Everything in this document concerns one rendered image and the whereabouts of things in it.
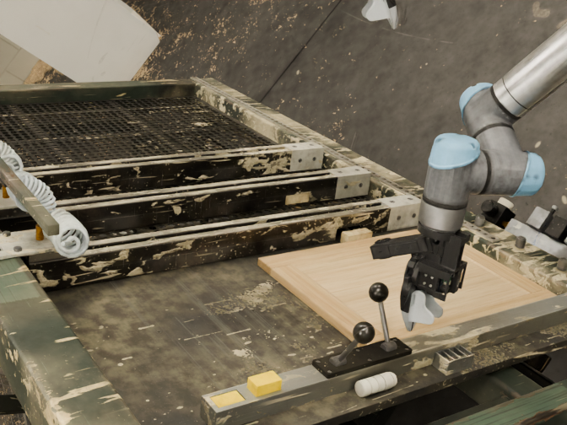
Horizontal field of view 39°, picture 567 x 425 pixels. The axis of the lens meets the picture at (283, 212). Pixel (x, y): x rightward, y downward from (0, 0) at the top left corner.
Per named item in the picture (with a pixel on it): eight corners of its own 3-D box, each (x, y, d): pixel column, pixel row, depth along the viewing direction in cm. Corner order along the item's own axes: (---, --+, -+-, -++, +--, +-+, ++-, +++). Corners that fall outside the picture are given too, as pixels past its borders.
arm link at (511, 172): (533, 126, 135) (474, 123, 132) (553, 178, 128) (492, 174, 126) (513, 157, 141) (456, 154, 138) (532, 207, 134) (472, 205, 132)
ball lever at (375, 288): (403, 351, 147) (391, 280, 147) (388, 356, 145) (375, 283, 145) (391, 351, 150) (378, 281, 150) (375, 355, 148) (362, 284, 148)
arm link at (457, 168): (494, 147, 125) (444, 144, 123) (479, 211, 129) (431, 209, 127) (473, 132, 132) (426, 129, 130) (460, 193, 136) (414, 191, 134)
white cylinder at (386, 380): (363, 400, 139) (396, 390, 144) (365, 386, 138) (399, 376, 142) (353, 391, 141) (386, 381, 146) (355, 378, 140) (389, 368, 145)
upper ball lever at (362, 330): (348, 371, 142) (382, 334, 132) (331, 376, 139) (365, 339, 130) (338, 353, 143) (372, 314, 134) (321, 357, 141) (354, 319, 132)
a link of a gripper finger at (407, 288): (404, 316, 137) (413, 271, 133) (396, 313, 138) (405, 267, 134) (416, 307, 140) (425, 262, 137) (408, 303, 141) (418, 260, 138)
